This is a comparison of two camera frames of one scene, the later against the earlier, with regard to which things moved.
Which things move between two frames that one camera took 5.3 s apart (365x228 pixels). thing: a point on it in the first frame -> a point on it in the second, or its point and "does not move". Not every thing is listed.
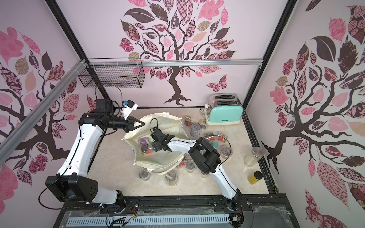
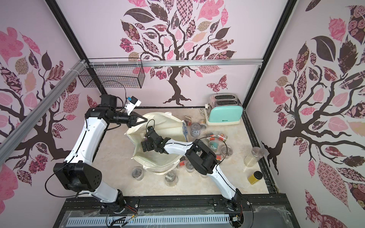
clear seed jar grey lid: (144, 174) -> (137, 173)
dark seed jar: (187, 120) does not move
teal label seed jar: (215, 144) does not move
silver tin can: (195, 129) does not move
